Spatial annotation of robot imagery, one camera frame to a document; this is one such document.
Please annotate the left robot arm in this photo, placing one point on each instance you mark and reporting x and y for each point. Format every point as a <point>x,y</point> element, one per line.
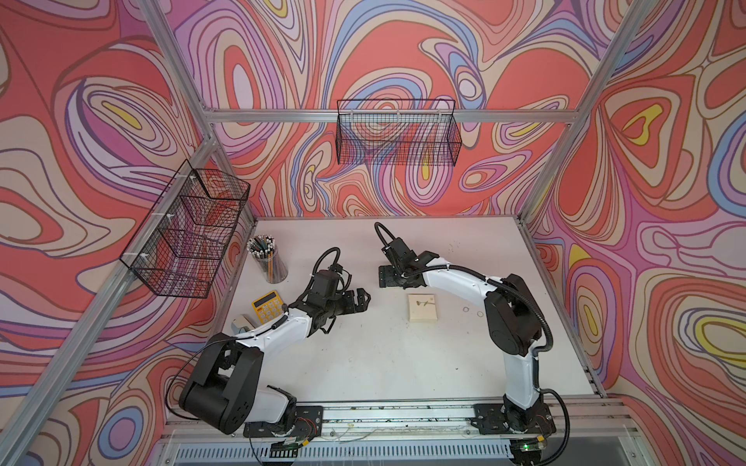
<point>224,388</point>

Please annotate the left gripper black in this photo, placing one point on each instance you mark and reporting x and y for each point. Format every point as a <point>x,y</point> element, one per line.
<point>361,305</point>

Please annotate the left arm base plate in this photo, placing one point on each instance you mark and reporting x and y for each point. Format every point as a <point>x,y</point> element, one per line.
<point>300,422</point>

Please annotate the left wire basket black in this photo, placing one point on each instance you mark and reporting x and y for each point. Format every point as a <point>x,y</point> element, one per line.
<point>195,219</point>

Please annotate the cup of coloured pencils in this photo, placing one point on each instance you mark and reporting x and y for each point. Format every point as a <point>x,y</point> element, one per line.
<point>264,250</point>

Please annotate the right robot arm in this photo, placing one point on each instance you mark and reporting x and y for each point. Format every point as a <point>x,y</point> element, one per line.
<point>515,323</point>

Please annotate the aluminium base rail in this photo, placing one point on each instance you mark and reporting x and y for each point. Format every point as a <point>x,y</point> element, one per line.
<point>589,431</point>

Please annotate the back wire basket black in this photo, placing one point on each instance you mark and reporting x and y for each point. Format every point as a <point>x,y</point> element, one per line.
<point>402,132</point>

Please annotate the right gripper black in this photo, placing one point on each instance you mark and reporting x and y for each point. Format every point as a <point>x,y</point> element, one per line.
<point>386,278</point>

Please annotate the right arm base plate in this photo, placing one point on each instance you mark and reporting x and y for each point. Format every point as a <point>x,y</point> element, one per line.
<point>504,419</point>

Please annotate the wire basket black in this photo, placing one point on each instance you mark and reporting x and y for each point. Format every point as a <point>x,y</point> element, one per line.
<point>402,132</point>
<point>195,219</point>

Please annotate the yellow calculator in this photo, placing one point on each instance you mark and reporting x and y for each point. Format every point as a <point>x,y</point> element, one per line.
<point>268,307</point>

